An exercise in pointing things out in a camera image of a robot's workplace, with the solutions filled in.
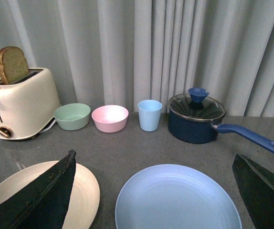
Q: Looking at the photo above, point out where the blue plate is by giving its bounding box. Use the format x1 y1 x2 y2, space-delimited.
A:
115 164 242 229

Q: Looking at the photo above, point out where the cream toaster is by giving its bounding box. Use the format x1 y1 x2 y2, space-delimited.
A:
0 68 61 140

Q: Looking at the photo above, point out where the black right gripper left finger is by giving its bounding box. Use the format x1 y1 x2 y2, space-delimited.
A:
0 150 76 229

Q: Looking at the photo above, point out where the pink bowl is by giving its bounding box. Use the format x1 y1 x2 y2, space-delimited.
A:
92 105 129 133

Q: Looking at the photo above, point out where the white toaster cable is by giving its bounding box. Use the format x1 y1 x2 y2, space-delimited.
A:
39 119 57 134

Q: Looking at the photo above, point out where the cream plate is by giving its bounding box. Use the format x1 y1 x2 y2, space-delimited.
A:
0 161 100 229

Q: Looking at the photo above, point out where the glass pot lid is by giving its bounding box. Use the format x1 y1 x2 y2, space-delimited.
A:
168 87 226 121

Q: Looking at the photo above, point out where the dark blue saucepan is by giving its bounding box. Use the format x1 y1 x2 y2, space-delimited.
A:
168 108 274 153

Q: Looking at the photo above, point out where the green bowl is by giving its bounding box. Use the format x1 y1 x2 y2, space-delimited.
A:
53 103 91 131

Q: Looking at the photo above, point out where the grey curtain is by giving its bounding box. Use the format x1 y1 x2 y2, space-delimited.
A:
0 0 274 117

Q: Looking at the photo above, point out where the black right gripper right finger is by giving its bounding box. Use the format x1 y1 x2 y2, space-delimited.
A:
232 154 274 229

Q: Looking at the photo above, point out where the light blue cup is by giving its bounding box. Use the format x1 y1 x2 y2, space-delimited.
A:
137 100 162 132

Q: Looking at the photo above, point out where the brown bread slice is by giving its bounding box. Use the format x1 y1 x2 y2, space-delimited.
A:
0 46 29 85

